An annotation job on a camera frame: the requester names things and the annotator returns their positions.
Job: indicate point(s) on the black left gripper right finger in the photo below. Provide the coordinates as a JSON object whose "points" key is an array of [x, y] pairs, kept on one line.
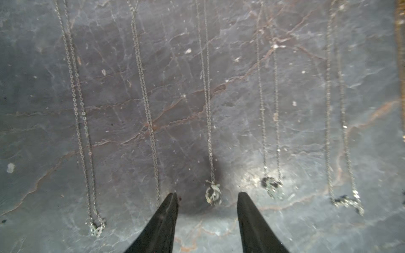
{"points": [[256, 234]]}

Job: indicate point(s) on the silver necklace ring pendant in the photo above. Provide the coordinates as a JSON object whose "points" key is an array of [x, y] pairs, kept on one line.
{"points": [[266, 48]]}

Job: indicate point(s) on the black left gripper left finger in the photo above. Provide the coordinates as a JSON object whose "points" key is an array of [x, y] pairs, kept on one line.
{"points": [[158, 235]]}

